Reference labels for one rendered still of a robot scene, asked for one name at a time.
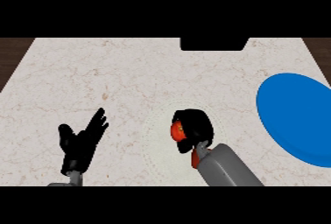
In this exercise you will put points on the black appliance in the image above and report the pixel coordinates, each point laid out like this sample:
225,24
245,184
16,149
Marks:
215,43

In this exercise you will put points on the red tomato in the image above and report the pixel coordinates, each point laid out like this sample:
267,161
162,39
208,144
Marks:
177,131

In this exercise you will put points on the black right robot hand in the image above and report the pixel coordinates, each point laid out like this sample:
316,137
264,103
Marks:
199,125

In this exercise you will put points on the blue round plate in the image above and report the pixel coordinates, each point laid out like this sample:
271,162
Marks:
298,116

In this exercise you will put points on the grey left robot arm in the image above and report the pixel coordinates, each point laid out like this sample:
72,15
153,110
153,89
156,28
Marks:
75,178

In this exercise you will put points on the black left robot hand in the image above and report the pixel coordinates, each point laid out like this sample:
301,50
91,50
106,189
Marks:
79,145

